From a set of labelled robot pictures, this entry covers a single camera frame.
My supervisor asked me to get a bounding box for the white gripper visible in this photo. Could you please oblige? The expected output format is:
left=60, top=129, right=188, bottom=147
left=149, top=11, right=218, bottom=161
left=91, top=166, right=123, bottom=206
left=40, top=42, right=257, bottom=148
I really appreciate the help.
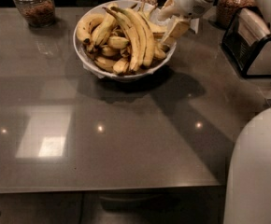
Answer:
left=157, top=0, right=214, bottom=45

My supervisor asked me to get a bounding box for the banana pointing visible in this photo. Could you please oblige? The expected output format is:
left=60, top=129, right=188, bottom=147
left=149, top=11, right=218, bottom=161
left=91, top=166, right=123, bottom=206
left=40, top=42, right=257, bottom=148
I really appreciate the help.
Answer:
left=137, top=3, right=166, bottom=38

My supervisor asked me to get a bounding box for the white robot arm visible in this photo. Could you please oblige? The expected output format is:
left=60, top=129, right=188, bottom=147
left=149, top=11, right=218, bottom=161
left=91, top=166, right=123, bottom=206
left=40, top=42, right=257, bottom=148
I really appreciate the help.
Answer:
left=158, top=0, right=271, bottom=224

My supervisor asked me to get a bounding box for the banana right lower side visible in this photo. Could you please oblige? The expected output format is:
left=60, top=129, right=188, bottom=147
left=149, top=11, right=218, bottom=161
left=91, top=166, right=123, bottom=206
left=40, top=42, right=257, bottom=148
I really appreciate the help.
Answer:
left=154, top=41, right=170, bottom=60

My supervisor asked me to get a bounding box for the long banana top centre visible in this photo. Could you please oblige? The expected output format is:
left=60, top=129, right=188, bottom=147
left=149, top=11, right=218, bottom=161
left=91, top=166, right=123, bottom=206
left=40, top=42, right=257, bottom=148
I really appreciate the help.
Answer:
left=114, top=7, right=155, bottom=71

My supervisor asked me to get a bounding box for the long banana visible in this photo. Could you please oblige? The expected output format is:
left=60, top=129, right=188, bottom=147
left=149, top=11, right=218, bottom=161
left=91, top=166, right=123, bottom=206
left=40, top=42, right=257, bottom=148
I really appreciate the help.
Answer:
left=105, top=7, right=139, bottom=72
left=114, top=7, right=155, bottom=71

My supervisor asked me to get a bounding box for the small banana middle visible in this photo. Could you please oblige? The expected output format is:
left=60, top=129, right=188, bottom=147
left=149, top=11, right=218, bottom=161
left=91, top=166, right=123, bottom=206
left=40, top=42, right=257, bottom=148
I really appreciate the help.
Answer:
left=107, top=35, right=130, bottom=49

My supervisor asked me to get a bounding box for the short banana bottom front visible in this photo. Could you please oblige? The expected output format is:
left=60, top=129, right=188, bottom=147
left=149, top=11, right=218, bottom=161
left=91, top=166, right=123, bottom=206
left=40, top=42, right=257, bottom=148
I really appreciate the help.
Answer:
left=113, top=58, right=129, bottom=75

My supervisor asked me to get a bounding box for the banana left of centre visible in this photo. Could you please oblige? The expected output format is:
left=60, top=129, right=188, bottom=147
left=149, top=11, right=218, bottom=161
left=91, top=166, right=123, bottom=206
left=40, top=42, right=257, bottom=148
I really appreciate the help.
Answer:
left=93, top=12, right=116, bottom=47

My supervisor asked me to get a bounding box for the white ceramic bowl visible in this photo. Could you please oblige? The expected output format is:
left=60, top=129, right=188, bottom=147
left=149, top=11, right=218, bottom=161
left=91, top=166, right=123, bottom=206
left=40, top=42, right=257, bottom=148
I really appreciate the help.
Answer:
left=73, top=0, right=177, bottom=82

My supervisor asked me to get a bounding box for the banana at bottom rim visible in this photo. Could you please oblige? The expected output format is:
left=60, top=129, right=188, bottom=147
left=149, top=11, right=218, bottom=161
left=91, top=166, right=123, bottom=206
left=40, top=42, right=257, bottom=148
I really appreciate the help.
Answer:
left=94, top=56, right=116, bottom=73

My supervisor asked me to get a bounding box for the banana at rim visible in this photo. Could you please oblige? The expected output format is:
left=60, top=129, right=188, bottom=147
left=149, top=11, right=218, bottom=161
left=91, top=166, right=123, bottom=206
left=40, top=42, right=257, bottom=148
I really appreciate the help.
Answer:
left=76, top=13, right=104, bottom=45
left=94, top=56, right=116, bottom=73

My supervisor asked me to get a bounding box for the banana at left rim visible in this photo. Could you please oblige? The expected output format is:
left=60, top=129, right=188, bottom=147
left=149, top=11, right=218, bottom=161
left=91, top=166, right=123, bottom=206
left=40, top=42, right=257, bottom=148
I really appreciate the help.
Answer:
left=76, top=13, right=104, bottom=45

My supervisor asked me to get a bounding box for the white paper sign stand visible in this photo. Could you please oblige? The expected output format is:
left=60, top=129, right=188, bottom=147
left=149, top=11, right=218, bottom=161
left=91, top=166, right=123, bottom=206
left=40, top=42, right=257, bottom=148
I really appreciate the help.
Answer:
left=191, top=19, right=200, bottom=34

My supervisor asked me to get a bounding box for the glass jar with granola right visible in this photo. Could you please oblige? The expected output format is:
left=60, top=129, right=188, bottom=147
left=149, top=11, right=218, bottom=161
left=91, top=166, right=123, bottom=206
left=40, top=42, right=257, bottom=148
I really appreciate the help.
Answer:
left=216, top=0, right=255, bottom=28

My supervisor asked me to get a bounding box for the glass jar with nuts left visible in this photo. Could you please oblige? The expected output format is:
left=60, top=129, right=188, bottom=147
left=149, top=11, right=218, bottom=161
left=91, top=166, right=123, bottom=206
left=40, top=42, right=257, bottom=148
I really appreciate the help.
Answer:
left=13, top=0, right=55, bottom=27

